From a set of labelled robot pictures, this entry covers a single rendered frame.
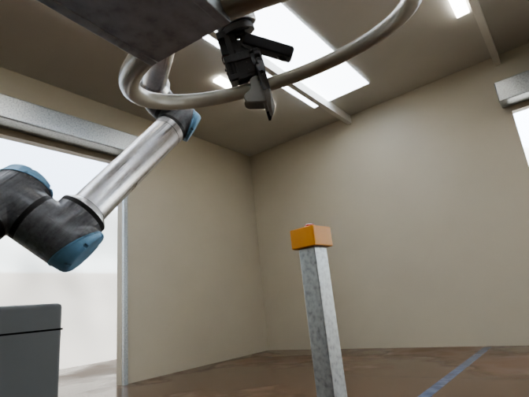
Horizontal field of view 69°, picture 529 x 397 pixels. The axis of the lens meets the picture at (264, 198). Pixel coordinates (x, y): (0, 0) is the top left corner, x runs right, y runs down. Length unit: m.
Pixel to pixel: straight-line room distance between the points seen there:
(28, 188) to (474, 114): 6.13
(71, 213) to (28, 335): 0.34
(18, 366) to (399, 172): 6.18
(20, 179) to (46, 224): 0.15
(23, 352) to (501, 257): 5.80
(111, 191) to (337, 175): 6.15
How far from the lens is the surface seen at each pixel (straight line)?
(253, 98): 0.85
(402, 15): 0.71
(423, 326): 6.48
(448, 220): 6.36
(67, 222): 1.18
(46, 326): 1.06
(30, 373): 1.05
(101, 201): 1.24
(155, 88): 1.44
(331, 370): 1.52
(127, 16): 0.45
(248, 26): 0.91
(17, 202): 1.21
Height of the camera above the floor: 0.79
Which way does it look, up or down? 16 degrees up
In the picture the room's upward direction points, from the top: 6 degrees counter-clockwise
